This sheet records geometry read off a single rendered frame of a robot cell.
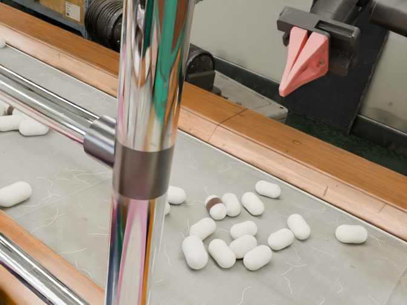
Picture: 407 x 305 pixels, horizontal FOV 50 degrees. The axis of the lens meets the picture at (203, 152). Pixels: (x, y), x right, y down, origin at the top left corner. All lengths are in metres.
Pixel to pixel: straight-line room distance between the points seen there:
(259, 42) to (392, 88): 0.84
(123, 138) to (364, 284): 0.37
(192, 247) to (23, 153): 0.26
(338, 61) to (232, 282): 0.31
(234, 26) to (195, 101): 2.22
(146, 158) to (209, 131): 0.49
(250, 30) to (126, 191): 2.69
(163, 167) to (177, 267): 0.28
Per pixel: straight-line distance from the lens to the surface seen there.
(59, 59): 0.85
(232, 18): 2.91
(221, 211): 0.49
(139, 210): 0.17
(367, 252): 0.53
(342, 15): 0.59
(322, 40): 0.55
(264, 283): 0.45
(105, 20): 1.11
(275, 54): 2.78
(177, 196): 0.50
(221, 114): 0.68
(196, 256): 0.43
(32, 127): 0.61
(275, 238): 0.47
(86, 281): 0.39
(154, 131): 0.15
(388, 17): 0.61
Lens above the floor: 1.05
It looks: 30 degrees down
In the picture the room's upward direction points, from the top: 11 degrees clockwise
